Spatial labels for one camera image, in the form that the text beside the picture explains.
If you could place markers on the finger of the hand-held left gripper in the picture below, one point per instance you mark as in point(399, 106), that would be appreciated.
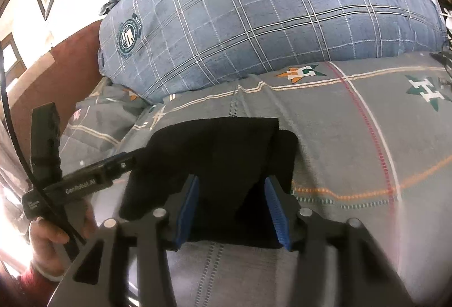
point(118, 163)

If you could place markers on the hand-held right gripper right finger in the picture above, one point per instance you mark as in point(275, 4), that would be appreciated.
point(279, 217)

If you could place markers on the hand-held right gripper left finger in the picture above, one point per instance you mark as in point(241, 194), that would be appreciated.
point(187, 213)

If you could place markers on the black pants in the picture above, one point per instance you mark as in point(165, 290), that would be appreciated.
point(219, 151)

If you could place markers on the person's left forearm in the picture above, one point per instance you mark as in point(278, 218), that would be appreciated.
point(33, 287)

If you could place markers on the person's left hand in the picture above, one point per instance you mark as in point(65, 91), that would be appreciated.
point(46, 238)

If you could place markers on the grey printed quilt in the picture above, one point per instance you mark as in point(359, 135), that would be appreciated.
point(95, 116)

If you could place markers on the brown headboard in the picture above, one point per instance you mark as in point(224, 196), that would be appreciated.
point(63, 74)

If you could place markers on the grey printed bedsheet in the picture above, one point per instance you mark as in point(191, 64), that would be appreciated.
point(353, 137)

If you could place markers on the blue plaid pillow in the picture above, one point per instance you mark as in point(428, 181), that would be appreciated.
point(265, 10)

